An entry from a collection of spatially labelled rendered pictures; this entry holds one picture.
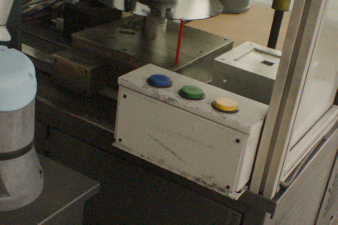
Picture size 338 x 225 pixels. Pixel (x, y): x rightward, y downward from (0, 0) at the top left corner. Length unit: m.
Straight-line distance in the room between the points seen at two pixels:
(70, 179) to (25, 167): 0.11
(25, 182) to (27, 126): 0.09
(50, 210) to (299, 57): 0.47
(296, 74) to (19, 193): 0.49
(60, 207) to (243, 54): 0.56
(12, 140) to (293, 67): 0.47
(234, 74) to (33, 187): 0.49
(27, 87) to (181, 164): 0.34
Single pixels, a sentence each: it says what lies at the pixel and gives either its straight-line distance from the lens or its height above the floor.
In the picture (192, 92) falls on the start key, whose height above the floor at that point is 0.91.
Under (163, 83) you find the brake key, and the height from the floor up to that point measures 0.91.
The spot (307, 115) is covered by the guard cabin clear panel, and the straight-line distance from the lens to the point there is 1.17.
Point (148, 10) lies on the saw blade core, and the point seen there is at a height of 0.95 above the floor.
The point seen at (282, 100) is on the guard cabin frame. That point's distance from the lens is 0.97.
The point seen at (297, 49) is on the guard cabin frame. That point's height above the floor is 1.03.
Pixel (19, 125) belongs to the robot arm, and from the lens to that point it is 0.88.
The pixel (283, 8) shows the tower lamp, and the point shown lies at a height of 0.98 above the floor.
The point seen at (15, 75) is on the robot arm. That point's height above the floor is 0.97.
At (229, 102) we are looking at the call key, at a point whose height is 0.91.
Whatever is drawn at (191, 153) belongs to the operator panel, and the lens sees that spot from 1.02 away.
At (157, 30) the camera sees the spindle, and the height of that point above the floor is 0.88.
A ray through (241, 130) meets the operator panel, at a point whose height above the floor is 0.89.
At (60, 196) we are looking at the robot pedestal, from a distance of 0.97.
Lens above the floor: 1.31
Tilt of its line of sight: 27 degrees down
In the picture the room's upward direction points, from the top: 8 degrees clockwise
